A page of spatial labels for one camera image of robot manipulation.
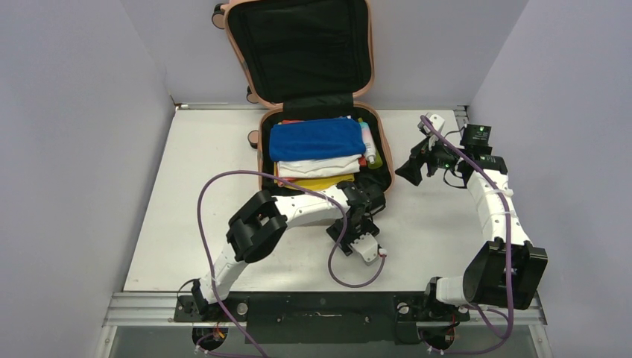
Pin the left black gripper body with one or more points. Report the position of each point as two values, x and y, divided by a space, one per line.
359 227

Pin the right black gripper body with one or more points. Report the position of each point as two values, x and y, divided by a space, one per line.
440 156

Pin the yellow green bottle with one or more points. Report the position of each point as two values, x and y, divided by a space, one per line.
378 162

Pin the white shirt blue print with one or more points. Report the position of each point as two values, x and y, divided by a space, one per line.
308 169

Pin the small white teal bottle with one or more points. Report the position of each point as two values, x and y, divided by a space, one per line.
370 148

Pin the yellow cloth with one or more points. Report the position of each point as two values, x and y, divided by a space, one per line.
318 184

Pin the blue towel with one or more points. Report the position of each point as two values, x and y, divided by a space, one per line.
316 140

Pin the pink suitcase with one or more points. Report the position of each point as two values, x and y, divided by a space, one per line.
306 60

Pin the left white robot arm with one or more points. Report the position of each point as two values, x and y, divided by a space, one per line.
255 230

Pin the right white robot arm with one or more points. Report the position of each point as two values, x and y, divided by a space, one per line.
508 268

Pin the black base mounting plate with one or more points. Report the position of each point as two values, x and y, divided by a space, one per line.
326 317

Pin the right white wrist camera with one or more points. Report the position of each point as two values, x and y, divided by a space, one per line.
429 125

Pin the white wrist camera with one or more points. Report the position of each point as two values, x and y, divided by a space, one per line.
367 247
429 125

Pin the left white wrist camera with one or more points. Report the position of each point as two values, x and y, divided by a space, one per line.
367 247

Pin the aluminium frame rail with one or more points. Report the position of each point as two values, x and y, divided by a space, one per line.
209 170

